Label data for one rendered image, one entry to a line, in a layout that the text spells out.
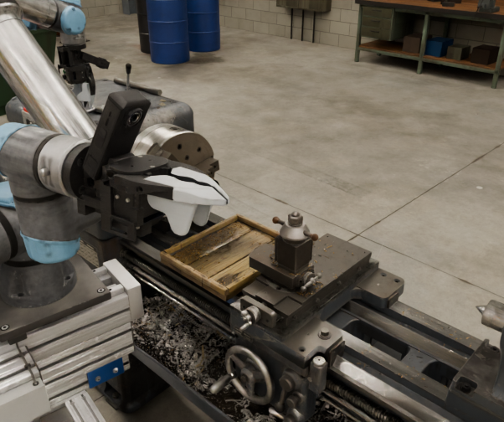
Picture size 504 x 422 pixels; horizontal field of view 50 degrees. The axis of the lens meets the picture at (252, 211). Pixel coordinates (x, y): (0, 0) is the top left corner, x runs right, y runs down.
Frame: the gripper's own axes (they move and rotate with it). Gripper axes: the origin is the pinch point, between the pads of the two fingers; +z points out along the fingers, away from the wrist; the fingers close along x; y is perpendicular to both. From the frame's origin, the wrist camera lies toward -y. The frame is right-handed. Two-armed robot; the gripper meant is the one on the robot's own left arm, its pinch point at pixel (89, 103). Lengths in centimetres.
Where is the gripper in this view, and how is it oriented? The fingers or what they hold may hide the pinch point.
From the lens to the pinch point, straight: 192.3
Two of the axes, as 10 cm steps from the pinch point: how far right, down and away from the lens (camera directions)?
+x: 7.3, 3.2, -6.0
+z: 0.0, 8.8, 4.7
